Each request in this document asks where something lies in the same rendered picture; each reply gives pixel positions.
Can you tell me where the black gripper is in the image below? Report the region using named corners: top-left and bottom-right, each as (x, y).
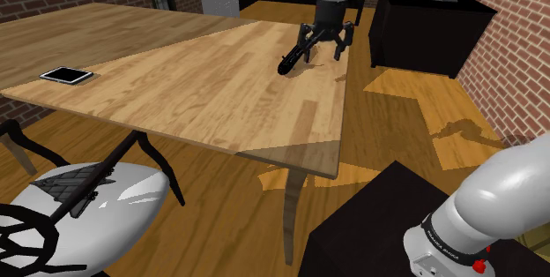
top-left (299, 0), bottom-right (356, 64)

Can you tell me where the long black tool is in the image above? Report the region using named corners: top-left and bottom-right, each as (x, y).
top-left (277, 43), bottom-right (308, 77)

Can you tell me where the black cabinet with grey lamp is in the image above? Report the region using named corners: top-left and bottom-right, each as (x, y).
top-left (368, 0), bottom-right (499, 80)

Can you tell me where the wooden table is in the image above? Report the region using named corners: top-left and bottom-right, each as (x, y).
top-left (0, 2), bottom-right (349, 267)

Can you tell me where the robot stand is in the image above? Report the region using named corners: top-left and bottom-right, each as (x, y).
top-left (298, 160), bottom-right (550, 277)

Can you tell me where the black tablet with white frame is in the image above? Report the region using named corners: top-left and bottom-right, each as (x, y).
top-left (39, 65), bottom-right (94, 86)

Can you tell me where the white chair with black frame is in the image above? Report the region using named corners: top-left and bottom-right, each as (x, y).
top-left (0, 118), bottom-right (187, 277)

